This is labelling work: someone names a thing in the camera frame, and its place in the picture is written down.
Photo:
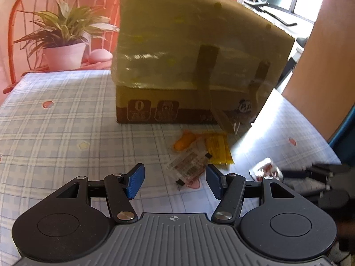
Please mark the clear snack packet with barcode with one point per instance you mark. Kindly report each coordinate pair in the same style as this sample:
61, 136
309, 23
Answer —
188, 166

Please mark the red white snack packet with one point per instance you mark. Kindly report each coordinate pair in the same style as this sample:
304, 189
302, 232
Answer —
266, 169

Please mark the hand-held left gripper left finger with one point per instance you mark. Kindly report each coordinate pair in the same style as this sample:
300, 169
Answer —
136, 181

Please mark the plaid tablecloth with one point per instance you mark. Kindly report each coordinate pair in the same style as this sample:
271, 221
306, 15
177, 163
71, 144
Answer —
69, 122

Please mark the dark blue cloth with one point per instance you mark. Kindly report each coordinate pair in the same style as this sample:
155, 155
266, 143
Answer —
345, 133

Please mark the black exercise bike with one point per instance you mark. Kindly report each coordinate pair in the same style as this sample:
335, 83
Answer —
277, 16

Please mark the brown wooden board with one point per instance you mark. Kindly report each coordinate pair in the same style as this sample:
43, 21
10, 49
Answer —
319, 83

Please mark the cardboard box with plastic liner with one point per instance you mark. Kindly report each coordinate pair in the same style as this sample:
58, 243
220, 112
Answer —
194, 47

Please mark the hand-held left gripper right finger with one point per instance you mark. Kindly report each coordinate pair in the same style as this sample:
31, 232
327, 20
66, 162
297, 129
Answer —
215, 180

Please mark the small yellow sachet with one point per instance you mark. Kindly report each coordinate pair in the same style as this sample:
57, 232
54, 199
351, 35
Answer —
219, 148

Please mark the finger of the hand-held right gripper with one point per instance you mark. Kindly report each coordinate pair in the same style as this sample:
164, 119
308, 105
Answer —
330, 196
327, 171

